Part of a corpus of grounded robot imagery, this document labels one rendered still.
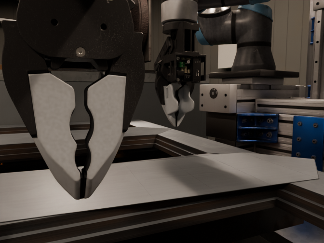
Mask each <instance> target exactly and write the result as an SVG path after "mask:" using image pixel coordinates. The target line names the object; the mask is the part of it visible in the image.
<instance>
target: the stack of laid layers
mask: <svg viewBox="0 0 324 243"><path fill-rule="evenodd" d="M18 133H28V130H27V128H26V127H16V128H0V135H1V134H18ZM75 141H76V143H77V148H76V154H82V153H88V151H87V148H86V144H85V139H83V140H75ZM153 147H155V148H157V149H159V150H161V151H163V152H165V153H167V154H169V155H171V156H173V157H170V158H160V159H151V160H142V161H153V160H165V159H175V158H185V157H196V156H206V155H218V154H212V153H206V152H203V151H200V150H197V149H195V148H192V147H189V146H186V145H184V144H181V143H178V142H176V141H173V140H171V139H168V138H165V137H163V136H160V135H140V136H126V137H123V139H122V142H121V145H120V147H119V149H118V150H126V149H142V148H153ZM37 157H42V155H41V153H40V151H39V150H38V148H37V146H36V144H35V143H26V144H11V145H0V161H3V160H15V159H26V158H37ZM142 161H133V162H142ZM123 163H125V162H123ZM274 207H278V208H280V209H282V210H284V211H286V212H288V213H290V214H292V215H294V216H297V217H299V218H301V219H303V220H305V221H307V222H309V223H311V224H313V225H315V226H317V227H319V228H321V229H323V230H324V196H322V195H319V194H316V193H314V192H311V191H308V190H306V189H302V188H300V187H297V186H294V185H292V184H289V183H287V184H280V185H273V186H267V187H260V188H253V189H244V190H238V191H231V192H224V193H217V194H210V195H203V196H196V197H189V198H182V199H174V200H167V201H160V202H150V203H143V204H136V205H129V206H122V207H114V208H108V209H100V210H93V211H86V212H79V213H72V214H64V215H57V216H48V217H40V218H33V219H26V220H19V221H12V222H5V223H0V243H114V242H119V241H124V240H128V239H132V238H137V237H141V236H146V235H150V234H154V233H159V232H164V231H168V230H174V229H178V228H183V227H187V226H192V225H196V224H201V223H205V222H209V221H214V220H219V219H223V218H227V217H232V216H238V215H242V214H247V213H251V212H255V211H260V210H264V209H269V208H274Z"/></svg>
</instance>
